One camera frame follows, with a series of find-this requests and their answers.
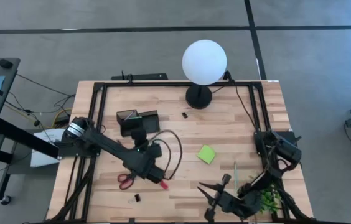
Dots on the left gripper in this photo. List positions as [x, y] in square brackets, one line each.
[149, 165]

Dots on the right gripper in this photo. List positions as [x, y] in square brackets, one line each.
[231, 203]

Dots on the brown pencil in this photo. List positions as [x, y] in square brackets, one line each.
[119, 142]

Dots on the green sticky note pad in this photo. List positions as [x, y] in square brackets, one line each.
[207, 154]

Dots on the black mesh desk organizer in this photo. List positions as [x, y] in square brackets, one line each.
[150, 123]

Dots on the purple pen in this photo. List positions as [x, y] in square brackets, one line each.
[129, 116]

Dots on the black binder clip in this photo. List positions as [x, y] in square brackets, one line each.
[184, 115]
[137, 198]

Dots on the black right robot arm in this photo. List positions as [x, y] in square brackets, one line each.
[282, 149]

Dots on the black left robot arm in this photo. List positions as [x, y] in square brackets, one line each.
[110, 147]

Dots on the red eraser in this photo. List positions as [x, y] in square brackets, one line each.
[164, 185]

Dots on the green artificial plant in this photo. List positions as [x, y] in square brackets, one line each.
[270, 199]

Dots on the black power strip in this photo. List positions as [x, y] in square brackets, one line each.
[144, 76]

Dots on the white cardboard box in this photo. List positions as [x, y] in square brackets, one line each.
[43, 160]

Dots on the white globe table lamp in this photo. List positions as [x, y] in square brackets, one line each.
[204, 62]

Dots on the black caster wheel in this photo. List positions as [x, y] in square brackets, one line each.
[6, 200]

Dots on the dark grey side desk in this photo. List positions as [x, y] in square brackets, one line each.
[7, 81]

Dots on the black computer mouse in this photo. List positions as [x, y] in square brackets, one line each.
[5, 63]

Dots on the black aluminium table frame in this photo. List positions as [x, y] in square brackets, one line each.
[175, 84]

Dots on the black frame clamp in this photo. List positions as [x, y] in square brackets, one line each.
[227, 77]
[130, 79]

